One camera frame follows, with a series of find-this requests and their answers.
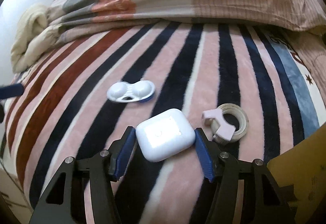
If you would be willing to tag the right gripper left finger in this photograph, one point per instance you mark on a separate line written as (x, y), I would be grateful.
(63, 199)

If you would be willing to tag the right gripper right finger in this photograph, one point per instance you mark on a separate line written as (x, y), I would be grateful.
(262, 198)

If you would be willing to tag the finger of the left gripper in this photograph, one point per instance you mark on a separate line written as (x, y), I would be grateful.
(11, 91)

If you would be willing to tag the tape roll with dispenser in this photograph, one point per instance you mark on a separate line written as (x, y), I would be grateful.
(223, 131)

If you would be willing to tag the white earbuds case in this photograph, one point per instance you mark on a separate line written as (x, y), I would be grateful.
(164, 135)

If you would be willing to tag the brown cardboard box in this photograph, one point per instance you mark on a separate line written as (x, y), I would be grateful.
(300, 173)

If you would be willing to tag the cream fluffy blanket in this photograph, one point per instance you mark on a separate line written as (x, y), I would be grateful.
(33, 38)

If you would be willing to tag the striped fleece blanket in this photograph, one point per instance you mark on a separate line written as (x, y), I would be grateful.
(64, 111)

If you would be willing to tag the white contact lens case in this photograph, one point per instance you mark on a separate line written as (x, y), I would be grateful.
(124, 92)

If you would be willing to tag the pink striped pillow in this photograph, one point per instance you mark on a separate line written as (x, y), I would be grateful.
(311, 49)

